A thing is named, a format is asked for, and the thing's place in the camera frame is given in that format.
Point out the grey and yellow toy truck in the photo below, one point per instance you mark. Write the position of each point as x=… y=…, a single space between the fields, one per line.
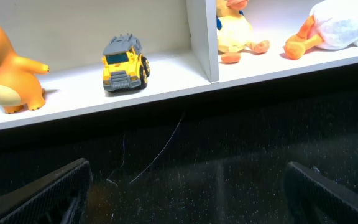
x=123 y=67

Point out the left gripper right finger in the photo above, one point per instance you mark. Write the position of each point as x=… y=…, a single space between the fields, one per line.
x=325 y=199

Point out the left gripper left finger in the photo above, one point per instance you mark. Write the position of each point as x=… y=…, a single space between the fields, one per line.
x=42 y=196

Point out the orange dinosaur figure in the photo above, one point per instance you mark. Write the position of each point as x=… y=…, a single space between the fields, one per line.
x=8 y=71

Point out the yellow plush duck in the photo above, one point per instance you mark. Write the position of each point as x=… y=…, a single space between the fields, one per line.
x=233 y=31

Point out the white shelf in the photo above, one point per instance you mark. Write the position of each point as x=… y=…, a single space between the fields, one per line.
x=166 y=74

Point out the white plush duck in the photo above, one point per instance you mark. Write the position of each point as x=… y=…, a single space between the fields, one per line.
x=340 y=28

